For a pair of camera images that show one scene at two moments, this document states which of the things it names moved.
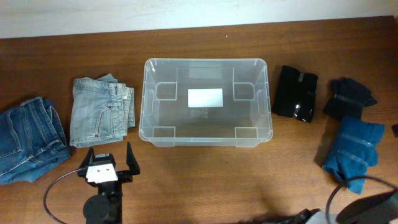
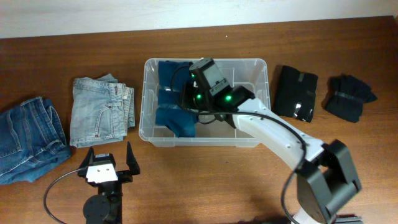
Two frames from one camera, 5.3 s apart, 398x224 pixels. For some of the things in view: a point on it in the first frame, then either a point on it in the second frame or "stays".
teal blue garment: (356, 149) to (171, 111)
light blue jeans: (102, 110) stays
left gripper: (134, 166) stays
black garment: (295, 94) stays
